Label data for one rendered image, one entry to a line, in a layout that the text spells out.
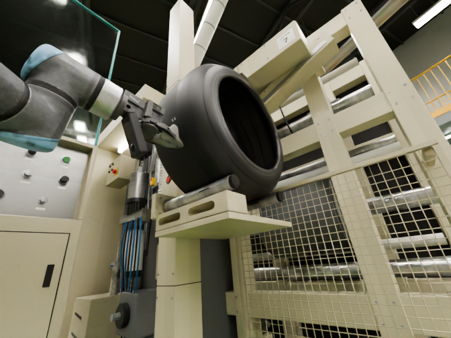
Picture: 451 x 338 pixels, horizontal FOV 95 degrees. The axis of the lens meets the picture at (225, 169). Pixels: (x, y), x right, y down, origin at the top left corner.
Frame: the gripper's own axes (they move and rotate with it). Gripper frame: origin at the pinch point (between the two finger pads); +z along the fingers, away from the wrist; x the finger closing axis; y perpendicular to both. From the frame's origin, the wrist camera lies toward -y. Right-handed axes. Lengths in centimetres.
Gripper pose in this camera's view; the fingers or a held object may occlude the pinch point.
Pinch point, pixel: (178, 146)
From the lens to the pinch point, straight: 66.6
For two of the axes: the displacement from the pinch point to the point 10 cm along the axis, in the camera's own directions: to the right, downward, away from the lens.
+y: 0.1, -8.7, 5.0
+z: 6.7, 3.7, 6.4
